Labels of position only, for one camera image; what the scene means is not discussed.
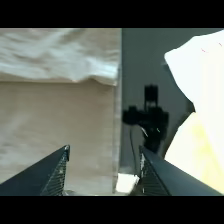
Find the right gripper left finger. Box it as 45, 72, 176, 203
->
0, 144, 71, 197

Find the cream garment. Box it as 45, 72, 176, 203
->
164, 111, 224, 196

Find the brown shirt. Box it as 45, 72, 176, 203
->
0, 28, 123, 196

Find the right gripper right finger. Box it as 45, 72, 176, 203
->
138, 145, 223, 197

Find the white garment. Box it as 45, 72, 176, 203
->
163, 29, 224, 169

